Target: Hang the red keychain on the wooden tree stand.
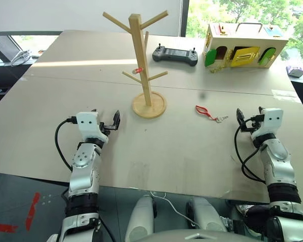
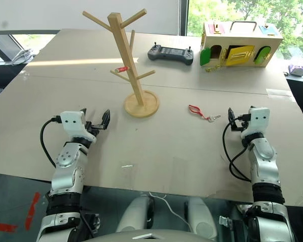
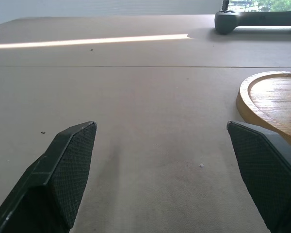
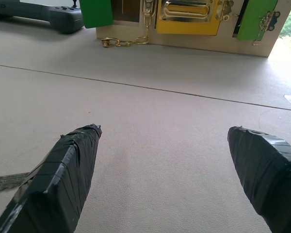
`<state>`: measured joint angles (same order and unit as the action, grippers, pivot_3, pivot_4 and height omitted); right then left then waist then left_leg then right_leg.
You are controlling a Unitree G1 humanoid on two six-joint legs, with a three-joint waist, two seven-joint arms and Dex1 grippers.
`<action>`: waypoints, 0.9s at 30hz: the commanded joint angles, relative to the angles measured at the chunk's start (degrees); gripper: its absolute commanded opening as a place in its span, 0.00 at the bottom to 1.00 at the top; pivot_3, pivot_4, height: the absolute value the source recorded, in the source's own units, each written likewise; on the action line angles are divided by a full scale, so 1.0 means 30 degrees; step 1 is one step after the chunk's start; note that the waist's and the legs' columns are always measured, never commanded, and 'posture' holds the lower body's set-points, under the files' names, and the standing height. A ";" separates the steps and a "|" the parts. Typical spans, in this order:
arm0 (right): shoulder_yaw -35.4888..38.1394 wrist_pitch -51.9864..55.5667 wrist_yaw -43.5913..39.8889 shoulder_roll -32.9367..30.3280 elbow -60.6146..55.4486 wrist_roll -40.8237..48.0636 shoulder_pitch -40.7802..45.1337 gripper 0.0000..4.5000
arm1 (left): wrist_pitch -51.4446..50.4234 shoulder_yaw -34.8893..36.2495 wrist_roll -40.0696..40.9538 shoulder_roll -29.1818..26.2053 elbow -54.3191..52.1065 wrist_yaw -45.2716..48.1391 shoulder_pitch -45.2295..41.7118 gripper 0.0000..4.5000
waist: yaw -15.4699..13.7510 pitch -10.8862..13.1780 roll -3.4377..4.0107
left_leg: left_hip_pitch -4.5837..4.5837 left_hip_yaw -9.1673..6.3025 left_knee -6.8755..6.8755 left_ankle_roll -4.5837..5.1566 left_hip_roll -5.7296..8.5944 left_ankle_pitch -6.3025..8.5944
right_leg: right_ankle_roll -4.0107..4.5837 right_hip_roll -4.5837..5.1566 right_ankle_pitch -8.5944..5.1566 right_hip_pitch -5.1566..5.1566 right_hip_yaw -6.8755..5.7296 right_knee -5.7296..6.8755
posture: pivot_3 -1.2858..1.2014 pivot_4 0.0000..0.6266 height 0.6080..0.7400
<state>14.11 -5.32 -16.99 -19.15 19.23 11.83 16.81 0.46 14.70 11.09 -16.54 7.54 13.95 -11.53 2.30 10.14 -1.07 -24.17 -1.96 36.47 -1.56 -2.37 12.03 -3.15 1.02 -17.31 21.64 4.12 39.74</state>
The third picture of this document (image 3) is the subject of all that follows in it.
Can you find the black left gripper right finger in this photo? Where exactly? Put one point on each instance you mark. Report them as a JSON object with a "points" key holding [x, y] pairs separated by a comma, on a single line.
{"points": [[264, 167]]}

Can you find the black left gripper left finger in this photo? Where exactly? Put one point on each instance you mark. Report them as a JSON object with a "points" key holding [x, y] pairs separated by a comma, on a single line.
{"points": [[60, 174]]}

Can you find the round wooden tray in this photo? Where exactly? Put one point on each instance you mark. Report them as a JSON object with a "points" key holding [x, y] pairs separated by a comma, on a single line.
{"points": [[274, 102]]}

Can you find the dark grey remote controller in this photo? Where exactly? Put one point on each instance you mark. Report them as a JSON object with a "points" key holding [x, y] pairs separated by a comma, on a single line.
{"points": [[242, 20]]}

